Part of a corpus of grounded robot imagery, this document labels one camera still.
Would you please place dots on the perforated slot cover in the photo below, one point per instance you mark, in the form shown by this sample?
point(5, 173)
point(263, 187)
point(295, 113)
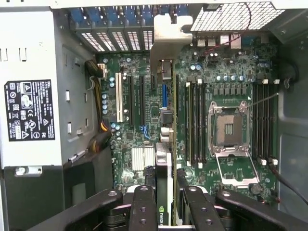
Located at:
point(136, 41)
point(108, 41)
point(92, 42)
point(148, 41)
point(122, 41)

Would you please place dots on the white expansion slot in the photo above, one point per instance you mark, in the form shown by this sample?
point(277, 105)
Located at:
point(119, 96)

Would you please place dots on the black plastic shroud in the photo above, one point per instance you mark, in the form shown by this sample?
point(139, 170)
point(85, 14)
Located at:
point(36, 197)

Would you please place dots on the open black PC case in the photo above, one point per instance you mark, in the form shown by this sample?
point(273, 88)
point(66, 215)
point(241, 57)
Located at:
point(293, 134)

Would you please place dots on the CPU socket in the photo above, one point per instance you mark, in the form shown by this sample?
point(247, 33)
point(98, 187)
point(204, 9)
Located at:
point(228, 125)

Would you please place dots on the socket locking lever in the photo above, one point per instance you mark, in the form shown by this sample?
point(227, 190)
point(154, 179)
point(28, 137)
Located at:
point(263, 99)

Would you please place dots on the blue expansion slot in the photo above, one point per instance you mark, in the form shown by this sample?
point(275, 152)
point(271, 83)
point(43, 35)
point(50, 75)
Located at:
point(164, 96)

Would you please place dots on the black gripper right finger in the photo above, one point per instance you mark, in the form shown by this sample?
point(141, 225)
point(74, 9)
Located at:
point(199, 211)

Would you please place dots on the silver chipset heatsink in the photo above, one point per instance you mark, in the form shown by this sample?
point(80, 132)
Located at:
point(142, 158)

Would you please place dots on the coin cell battery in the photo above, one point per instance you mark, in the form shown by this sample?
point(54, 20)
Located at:
point(255, 189)

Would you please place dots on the short black expansion slot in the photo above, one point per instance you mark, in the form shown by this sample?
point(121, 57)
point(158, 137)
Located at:
point(153, 83)

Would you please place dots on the blue card retention clip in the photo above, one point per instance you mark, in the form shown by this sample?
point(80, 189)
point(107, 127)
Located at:
point(132, 18)
point(113, 18)
point(147, 16)
point(77, 16)
point(95, 18)

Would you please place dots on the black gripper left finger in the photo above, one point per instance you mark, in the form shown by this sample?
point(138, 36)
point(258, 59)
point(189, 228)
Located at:
point(144, 211)

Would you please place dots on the grey power supply unit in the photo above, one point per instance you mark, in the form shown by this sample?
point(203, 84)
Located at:
point(29, 48)

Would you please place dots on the metal socket cover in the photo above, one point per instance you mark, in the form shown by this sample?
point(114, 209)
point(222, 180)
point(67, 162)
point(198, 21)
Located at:
point(252, 173)

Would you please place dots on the green motherboard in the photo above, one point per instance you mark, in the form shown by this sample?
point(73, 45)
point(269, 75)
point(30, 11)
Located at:
point(231, 65)

